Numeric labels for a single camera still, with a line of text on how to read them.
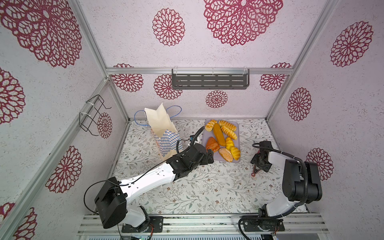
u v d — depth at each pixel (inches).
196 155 22.2
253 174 35.4
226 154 37.3
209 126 43.5
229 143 40.1
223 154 37.3
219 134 41.8
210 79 37.1
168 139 33.0
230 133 41.7
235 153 37.4
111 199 15.8
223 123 44.5
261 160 31.1
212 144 39.6
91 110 30.6
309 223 30.0
